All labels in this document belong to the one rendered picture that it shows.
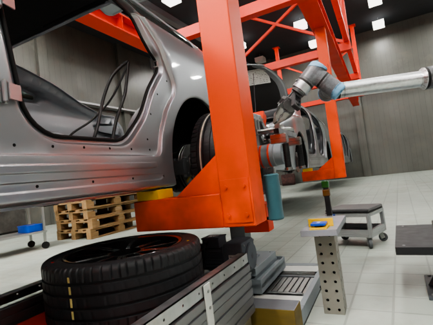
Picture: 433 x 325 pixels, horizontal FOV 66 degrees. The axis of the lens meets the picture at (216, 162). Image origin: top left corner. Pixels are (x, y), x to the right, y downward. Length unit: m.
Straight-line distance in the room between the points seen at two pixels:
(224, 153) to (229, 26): 0.58
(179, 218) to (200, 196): 0.17
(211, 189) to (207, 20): 0.80
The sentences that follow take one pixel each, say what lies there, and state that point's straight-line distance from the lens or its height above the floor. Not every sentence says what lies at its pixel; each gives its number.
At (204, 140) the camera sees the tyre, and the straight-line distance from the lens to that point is 1.87.
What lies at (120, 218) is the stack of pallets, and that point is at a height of 0.23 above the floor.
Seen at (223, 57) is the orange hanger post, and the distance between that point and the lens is 1.61.
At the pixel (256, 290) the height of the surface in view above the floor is 0.11.
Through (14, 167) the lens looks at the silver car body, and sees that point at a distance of 1.25.
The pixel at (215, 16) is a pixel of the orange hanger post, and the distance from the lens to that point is 1.69.
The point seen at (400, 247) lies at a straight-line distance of 1.93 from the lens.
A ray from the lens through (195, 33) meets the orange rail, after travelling 6.04.
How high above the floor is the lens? 0.75
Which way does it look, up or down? 3 degrees up
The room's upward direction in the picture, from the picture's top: 7 degrees counter-clockwise
